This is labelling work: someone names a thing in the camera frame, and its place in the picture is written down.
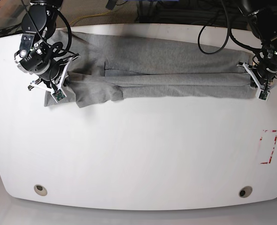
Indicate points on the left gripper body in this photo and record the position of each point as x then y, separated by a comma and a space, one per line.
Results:
266, 68

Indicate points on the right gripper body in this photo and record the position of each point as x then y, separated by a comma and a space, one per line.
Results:
36, 57

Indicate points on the grey T-shirt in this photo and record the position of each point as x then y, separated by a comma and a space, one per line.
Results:
113, 68

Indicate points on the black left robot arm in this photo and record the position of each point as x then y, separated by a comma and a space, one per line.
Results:
263, 24

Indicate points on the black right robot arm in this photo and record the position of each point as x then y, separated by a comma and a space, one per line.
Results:
40, 20

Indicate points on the black stand legs on floor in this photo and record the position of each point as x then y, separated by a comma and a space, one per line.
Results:
12, 30

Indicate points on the red tape rectangle marking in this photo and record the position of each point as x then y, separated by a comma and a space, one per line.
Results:
267, 145

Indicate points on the left table grommet hole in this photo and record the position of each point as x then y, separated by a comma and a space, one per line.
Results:
40, 190

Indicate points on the table grommet hole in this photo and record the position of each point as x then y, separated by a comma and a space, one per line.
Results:
245, 192
40, 190

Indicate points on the right table grommet hole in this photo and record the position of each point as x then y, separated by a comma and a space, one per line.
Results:
245, 192

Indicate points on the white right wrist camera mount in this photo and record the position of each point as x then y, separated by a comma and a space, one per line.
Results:
58, 86

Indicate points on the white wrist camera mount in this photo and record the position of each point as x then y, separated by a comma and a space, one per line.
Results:
258, 82
58, 86

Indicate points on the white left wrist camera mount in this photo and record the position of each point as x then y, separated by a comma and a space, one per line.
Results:
258, 82

